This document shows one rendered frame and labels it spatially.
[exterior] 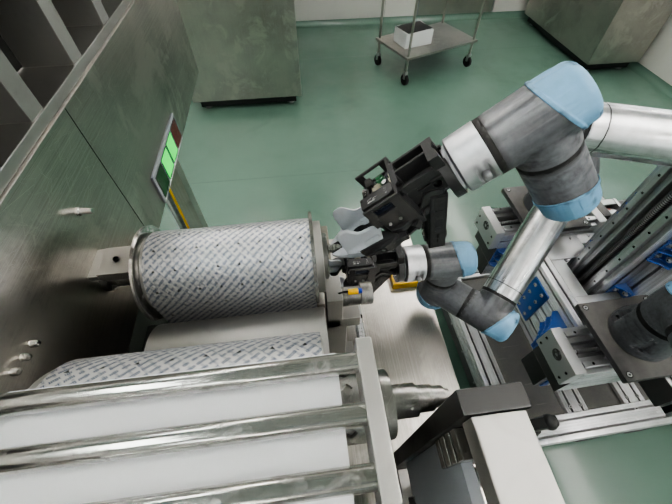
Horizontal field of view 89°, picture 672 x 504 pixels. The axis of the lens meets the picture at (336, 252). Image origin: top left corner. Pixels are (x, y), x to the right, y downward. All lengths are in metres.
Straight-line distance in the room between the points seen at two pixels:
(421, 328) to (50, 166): 0.77
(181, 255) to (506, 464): 0.44
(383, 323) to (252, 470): 0.67
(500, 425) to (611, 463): 1.79
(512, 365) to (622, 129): 1.27
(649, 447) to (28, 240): 2.20
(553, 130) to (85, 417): 0.48
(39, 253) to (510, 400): 0.51
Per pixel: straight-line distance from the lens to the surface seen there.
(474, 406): 0.28
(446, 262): 0.72
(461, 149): 0.43
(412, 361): 0.86
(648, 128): 0.66
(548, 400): 1.76
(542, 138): 0.44
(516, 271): 0.81
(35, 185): 0.55
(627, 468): 2.09
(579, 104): 0.44
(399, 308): 0.91
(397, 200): 0.43
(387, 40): 4.02
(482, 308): 0.79
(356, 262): 0.66
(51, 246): 0.55
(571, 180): 0.49
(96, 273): 0.60
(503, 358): 1.74
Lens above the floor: 1.69
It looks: 53 degrees down
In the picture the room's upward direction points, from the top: straight up
